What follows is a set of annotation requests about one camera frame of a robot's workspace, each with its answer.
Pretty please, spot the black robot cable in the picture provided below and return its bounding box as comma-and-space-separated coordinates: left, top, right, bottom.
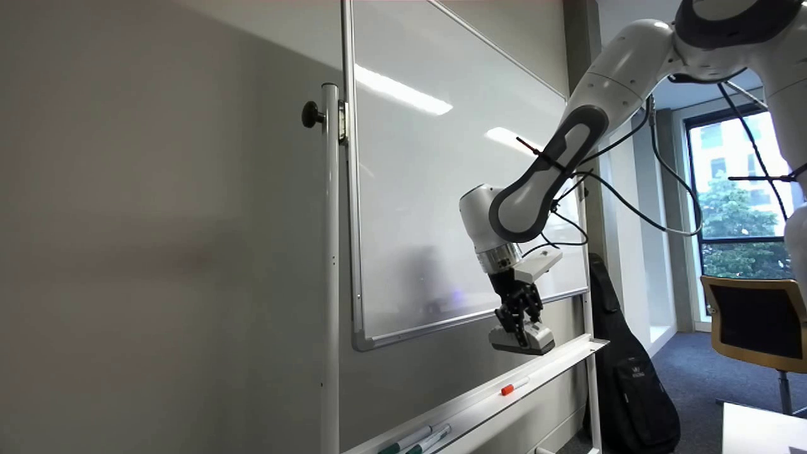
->
512, 79, 807, 254

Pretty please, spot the wooden framed chair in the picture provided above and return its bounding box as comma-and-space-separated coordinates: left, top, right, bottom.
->
704, 277, 807, 413

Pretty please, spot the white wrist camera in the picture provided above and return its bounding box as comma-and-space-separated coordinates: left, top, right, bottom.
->
513, 248, 561, 282

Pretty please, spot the white whiteboard stand frame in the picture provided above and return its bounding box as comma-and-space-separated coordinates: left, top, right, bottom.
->
302, 84, 343, 454

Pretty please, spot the black bag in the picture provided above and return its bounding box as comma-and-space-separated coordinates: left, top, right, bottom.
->
590, 254, 681, 454

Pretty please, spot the white whiteboard with tray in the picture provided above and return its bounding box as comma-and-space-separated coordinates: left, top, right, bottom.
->
339, 0, 590, 454

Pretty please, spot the green capped marker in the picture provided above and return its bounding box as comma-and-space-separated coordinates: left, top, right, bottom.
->
376, 423, 434, 454

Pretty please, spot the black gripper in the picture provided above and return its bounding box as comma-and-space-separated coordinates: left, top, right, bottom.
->
491, 271, 542, 333

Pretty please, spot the white table corner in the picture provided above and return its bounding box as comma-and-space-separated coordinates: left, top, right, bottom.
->
720, 405, 807, 454

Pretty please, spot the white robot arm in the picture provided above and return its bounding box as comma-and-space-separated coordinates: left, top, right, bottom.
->
458, 0, 807, 339

